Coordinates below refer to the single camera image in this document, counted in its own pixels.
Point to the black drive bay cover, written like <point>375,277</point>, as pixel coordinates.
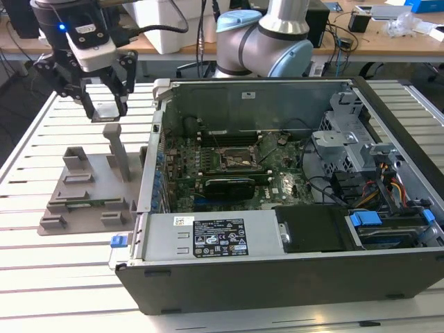
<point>312,229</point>

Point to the wooden desk with white frame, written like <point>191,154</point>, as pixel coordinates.
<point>142,46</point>

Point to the blue cardboard box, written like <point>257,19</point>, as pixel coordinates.
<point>426,6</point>

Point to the black round component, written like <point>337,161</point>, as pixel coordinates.
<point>190,126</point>

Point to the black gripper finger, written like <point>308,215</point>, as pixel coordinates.
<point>127,69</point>
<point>55,74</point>

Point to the black RAM slot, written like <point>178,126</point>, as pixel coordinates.
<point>236,173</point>
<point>229,133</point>
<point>263,180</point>
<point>263,176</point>
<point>229,136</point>
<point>236,170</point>
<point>229,143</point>
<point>229,140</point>

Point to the thin metal locking lever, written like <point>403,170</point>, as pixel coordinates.
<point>215,140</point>

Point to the cluttered wooden desk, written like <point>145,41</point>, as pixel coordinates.
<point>381,46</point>

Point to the clear plastic bag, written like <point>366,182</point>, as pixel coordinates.
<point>402,24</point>

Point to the green RAM stick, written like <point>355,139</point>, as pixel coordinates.
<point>86,203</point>

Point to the black graphics card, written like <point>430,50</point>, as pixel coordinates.
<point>229,189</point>

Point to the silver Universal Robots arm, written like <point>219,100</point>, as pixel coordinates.
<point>277,27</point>

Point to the large white box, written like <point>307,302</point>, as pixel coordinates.
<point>163,17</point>

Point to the coin cell battery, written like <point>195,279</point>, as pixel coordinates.
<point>282,138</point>

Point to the small black box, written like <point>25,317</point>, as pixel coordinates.
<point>359,23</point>

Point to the black open PC case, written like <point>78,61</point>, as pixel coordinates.
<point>277,288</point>

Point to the silver metal drive cage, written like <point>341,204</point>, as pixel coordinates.
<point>333,138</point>

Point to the brown parts rack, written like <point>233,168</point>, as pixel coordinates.
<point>100,170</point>

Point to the silver CPU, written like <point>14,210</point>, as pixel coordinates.
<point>105,112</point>

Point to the large black computer box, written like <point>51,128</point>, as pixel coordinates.
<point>21,21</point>

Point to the CPU socket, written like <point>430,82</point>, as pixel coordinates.
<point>237,159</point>

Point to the small white box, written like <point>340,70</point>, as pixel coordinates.
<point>437,34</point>

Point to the green motherboard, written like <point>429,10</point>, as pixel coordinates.
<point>288,180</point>

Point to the pale grey case corner latch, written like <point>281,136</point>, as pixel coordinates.
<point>161,91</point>

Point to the black upright box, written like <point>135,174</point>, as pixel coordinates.
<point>319,27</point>

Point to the hard disk in blue carrier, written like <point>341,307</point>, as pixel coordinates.
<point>366,220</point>

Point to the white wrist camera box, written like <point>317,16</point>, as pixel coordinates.
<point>93,57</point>

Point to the blue case latch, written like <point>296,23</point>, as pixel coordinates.
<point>118,241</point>

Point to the white flat box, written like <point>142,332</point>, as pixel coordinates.
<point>392,12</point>

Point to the grey power supply unit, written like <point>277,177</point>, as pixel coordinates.
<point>163,239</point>

